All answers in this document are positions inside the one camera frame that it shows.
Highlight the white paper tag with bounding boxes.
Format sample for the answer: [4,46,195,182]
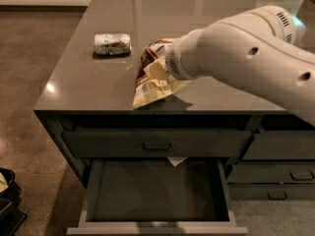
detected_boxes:
[168,157,186,167]

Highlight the top right drawer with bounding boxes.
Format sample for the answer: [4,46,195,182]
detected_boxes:
[243,127,315,160]

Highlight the grey counter cabinet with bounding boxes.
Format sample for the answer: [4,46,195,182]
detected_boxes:
[32,0,315,202]

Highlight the bottom right drawer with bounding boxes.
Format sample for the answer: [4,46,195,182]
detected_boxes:
[228,184,315,201]

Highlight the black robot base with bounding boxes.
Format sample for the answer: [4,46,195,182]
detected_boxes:
[0,168,28,236]

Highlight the white green crushed can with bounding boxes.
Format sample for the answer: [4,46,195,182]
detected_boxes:
[94,33,131,56]

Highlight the open middle drawer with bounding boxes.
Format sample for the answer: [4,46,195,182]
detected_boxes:
[67,158,248,236]

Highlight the closed top left drawer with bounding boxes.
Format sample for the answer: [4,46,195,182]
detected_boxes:
[63,128,251,158]

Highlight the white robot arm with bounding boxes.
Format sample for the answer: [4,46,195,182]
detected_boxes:
[145,6,315,125]

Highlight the brown chip bag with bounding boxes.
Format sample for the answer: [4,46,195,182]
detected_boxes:
[133,38,189,109]

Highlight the middle right drawer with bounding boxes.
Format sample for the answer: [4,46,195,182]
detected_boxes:
[227,162,315,184]

